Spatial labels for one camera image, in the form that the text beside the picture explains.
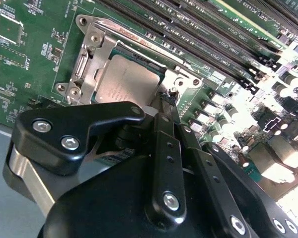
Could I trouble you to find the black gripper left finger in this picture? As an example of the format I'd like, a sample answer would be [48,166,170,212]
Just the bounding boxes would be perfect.
[12,93,187,226]

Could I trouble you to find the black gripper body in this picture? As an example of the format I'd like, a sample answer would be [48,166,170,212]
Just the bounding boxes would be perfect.
[2,145,236,238]

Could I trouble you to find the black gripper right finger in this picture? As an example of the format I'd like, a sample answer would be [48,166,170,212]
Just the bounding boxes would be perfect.
[167,94,298,238]

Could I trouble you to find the silver CPU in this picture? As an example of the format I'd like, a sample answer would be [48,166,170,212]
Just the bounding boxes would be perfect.
[96,54,164,104]

